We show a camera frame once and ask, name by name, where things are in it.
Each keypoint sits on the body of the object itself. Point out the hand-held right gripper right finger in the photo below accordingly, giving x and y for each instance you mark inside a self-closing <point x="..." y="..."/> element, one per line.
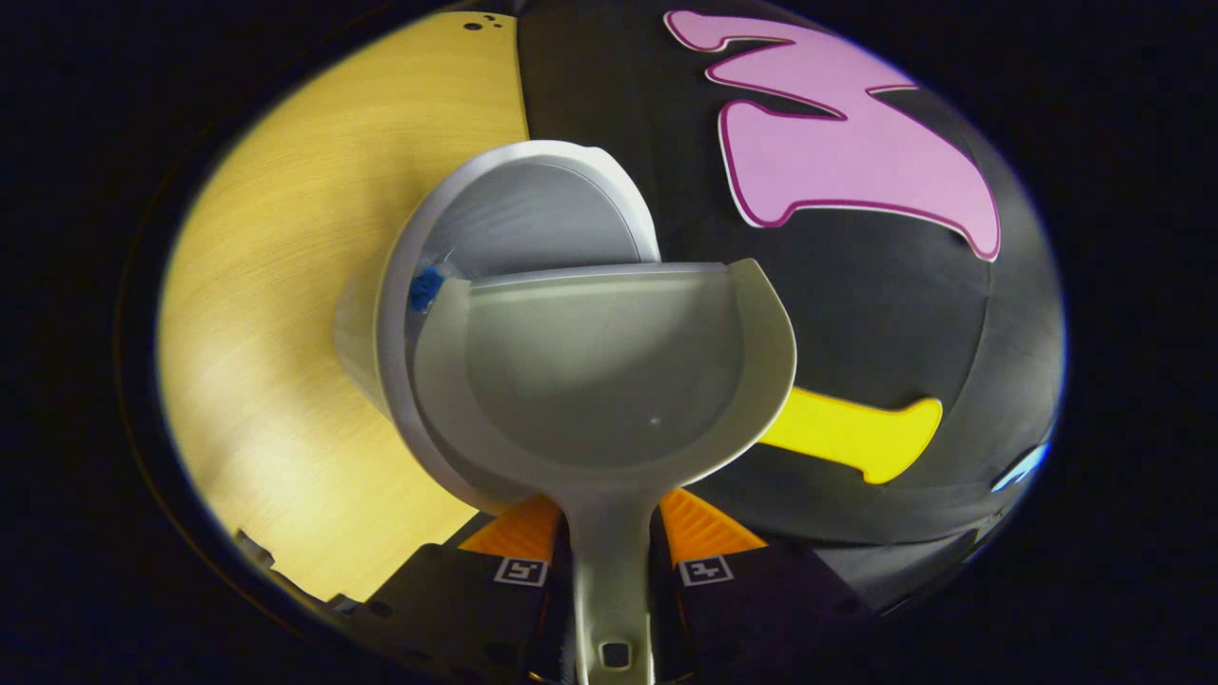
<point x="752" y="609"/>

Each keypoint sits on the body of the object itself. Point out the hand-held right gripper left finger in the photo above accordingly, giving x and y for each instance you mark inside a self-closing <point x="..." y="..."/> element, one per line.
<point x="466" y="609"/>

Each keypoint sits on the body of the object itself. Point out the white plastic dustpan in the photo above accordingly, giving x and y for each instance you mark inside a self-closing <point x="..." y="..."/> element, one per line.
<point x="599" y="381"/>

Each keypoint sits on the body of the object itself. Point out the blue paper scrap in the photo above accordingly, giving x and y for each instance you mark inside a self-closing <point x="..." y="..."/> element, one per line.
<point x="426" y="288"/>

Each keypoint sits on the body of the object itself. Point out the white ribbed garbage bin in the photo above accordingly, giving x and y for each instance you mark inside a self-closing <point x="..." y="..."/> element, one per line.
<point x="533" y="209"/>

